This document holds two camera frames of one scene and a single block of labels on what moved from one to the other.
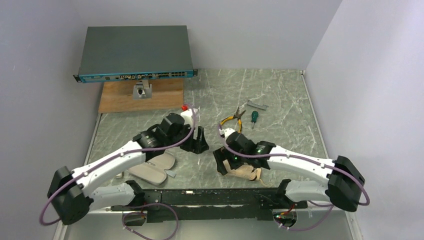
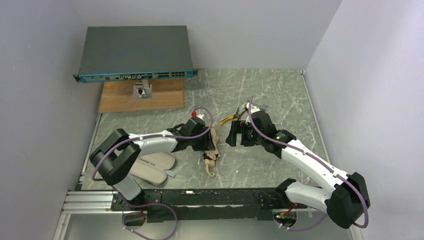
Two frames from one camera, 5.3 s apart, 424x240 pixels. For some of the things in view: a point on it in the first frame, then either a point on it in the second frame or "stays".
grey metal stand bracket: [142, 90] stays
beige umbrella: [246, 171] -> [210, 156]
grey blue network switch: [122, 53] stays
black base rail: [211, 204] stays
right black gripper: [224, 158] -> [239, 134]
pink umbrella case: [154, 172] stays
